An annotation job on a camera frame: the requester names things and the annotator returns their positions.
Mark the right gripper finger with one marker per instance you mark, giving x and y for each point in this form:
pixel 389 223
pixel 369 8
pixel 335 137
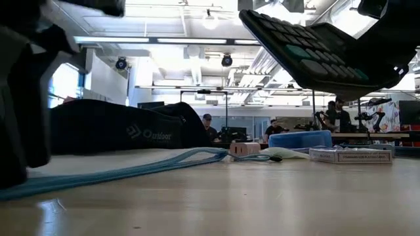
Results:
pixel 399 76

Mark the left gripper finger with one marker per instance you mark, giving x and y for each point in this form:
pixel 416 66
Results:
pixel 10 147
pixel 26 114

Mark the navy blue backpack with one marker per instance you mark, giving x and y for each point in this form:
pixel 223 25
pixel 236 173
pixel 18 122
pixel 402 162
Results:
pixel 98 128

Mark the clear mesh zip pouch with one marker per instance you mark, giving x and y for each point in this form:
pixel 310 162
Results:
pixel 98 160

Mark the playing cards box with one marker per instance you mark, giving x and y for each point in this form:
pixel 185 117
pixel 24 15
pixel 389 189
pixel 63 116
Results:
pixel 351 156

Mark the black calculator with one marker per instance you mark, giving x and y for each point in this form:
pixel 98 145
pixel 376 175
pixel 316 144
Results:
pixel 295 65

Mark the blue first aid kit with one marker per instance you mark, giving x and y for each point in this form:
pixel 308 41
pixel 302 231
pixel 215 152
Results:
pixel 300 139

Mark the pink block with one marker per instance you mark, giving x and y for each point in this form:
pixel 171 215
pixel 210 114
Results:
pixel 244 149

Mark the black background robot arm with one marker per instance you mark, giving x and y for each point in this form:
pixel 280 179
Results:
pixel 320 118
pixel 377 116

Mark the large black monitor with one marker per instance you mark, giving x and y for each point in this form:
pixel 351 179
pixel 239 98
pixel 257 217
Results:
pixel 410 113

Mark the floral curtain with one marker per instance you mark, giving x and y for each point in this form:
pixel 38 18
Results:
pixel 392 114

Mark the red storage rack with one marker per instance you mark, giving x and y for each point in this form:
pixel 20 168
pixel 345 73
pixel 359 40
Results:
pixel 413 128

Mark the black ceiling spotlight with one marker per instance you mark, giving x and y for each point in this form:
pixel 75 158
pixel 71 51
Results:
pixel 226 60
pixel 121 63

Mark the white crumpled plastic bag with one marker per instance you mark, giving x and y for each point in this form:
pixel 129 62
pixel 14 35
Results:
pixel 285 153

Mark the long ceiling light fixture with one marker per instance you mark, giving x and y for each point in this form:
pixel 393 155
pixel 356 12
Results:
pixel 190 40

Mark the black camera rig frame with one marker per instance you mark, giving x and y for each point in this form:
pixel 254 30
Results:
pixel 313 108

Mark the black stand frame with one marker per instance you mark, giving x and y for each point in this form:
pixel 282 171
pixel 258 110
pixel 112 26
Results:
pixel 203 91

